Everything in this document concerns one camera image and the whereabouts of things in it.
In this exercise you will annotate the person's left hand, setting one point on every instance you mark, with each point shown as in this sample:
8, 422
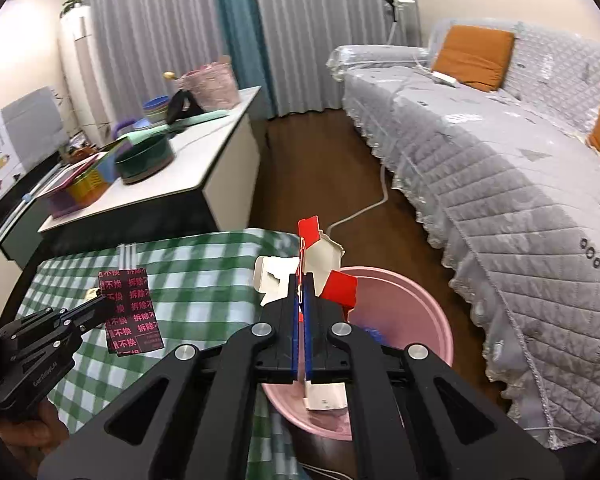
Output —
35, 435

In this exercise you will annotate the yellow knob item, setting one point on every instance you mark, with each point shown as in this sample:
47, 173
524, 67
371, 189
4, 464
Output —
169, 76

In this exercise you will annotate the white power strip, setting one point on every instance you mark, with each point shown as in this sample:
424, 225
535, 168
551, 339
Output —
444, 78

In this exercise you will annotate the television with grey cover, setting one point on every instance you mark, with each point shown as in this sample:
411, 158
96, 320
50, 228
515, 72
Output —
20, 135

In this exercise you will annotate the colourful striped storage box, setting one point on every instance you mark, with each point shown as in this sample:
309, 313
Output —
80, 190

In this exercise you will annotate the pink woven basket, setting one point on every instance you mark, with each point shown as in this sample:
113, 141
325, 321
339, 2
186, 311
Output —
210, 85

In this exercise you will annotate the green plant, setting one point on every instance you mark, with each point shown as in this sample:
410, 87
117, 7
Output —
71, 6

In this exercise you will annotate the dark green round basin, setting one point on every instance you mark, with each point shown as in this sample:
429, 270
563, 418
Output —
145, 160

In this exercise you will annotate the white coffee table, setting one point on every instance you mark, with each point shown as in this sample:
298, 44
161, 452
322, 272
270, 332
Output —
210, 145

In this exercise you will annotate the stack of blue bowls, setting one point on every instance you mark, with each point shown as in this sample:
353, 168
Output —
155, 109

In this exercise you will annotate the pink plastic basin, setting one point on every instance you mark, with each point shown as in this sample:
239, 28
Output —
420, 310

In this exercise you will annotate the teal curtain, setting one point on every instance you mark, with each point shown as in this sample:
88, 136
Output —
242, 30

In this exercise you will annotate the grey curtain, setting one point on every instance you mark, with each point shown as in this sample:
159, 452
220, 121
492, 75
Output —
330, 25
150, 25

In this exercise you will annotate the television cabinet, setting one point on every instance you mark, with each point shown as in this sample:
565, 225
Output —
15, 230

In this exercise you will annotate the sofa with grey quilted cover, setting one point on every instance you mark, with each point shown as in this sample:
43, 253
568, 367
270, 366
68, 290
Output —
480, 170

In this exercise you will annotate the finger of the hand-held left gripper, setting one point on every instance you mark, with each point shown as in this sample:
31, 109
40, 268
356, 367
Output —
80, 317

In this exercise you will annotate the white device on stand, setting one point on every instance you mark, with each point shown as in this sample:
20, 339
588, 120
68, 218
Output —
395, 2

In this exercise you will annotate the white standing air conditioner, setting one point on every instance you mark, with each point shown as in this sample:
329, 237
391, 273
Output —
82, 70

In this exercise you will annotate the dark packet with pink print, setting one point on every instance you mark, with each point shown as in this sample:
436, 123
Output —
135, 320

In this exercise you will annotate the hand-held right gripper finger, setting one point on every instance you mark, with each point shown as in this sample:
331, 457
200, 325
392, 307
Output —
308, 345
296, 340

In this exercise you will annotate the black bag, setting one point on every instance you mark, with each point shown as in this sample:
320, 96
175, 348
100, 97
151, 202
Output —
180, 107

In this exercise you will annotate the light green board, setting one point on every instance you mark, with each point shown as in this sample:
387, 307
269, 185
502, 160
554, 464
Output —
200, 119

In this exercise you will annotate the brown tea set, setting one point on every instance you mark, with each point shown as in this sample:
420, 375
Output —
80, 150

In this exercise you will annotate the red and white carton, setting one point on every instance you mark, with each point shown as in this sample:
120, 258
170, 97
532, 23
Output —
325, 260

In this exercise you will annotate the green checkered tablecloth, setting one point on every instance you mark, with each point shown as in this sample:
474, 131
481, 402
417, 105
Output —
205, 270

